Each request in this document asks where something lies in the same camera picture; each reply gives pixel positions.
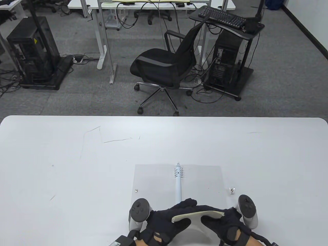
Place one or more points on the person's right hand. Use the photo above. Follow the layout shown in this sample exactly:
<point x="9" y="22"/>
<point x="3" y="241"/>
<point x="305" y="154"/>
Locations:
<point x="230" y="228"/>

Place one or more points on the long white desk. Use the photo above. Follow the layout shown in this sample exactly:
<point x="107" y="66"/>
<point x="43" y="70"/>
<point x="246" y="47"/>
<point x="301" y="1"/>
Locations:
<point x="77" y="3"/>

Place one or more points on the small white desk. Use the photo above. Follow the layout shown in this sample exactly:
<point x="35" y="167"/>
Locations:
<point x="7" y="3"/>

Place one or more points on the black swivel chair base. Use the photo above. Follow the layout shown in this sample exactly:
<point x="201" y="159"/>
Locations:
<point x="153" y="16"/>

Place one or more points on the person's right forearm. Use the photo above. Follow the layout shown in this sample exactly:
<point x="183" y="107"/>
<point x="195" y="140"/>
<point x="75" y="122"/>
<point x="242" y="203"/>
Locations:
<point x="253" y="242"/>

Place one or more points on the black cart with keyboard tray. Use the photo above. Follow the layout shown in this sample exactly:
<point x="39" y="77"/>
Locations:
<point x="244" y="77"/>

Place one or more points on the person's left forearm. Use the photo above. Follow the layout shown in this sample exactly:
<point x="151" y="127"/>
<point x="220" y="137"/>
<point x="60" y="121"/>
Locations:
<point x="139" y="243"/>

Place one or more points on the black stand pole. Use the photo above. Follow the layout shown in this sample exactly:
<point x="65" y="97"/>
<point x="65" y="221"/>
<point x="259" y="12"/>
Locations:
<point x="36" y="18"/>

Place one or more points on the black computer tower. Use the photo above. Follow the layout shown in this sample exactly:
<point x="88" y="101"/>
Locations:
<point x="225" y="56"/>
<point x="28" y="51"/>

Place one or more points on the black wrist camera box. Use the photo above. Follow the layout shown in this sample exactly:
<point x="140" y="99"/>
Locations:
<point x="121" y="241"/>

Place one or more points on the white power strip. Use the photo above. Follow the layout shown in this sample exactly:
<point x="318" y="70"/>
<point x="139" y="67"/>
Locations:
<point x="78" y="59"/>

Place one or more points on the lined loose-leaf paper stack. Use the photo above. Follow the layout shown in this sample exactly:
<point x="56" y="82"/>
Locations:
<point x="194" y="214"/>

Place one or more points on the aluminium frame post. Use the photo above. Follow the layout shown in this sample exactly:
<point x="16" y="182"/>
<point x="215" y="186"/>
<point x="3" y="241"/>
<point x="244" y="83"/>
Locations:
<point x="105" y="38"/>

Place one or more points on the black office chair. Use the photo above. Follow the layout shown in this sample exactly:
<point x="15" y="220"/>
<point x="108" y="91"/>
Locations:
<point x="153" y="61"/>

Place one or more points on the dark blue seat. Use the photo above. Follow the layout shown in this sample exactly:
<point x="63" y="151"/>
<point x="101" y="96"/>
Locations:
<point x="274" y="3"/>

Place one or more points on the black keyboard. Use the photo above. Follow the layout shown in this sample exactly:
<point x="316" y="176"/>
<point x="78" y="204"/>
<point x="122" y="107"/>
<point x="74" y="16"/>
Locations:
<point x="220" y="16"/>

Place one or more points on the black and white controller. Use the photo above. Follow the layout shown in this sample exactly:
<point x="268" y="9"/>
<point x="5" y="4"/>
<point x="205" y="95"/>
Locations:
<point x="247" y="207"/>
<point x="139" y="210"/>

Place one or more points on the person's left hand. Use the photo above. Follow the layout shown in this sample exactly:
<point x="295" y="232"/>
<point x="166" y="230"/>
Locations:
<point x="161" y="225"/>

